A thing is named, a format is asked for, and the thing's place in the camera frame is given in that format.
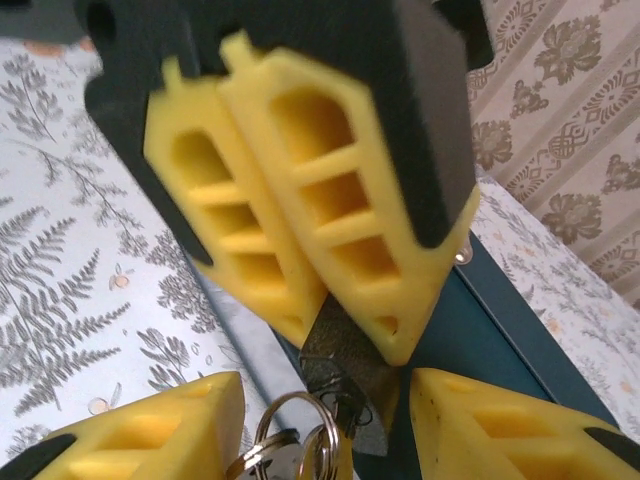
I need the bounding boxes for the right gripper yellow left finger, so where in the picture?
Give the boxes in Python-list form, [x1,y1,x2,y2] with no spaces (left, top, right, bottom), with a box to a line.
[0,371,247,480]

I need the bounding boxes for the silver keys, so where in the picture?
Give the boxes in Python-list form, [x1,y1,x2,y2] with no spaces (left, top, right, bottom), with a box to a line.
[223,391,354,480]

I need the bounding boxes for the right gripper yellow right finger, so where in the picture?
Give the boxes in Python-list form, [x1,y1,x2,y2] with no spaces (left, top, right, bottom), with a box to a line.
[408,366,640,480]

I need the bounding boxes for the starry night print tin box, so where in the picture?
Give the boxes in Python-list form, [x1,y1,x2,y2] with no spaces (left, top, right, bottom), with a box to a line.
[189,234,619,480]

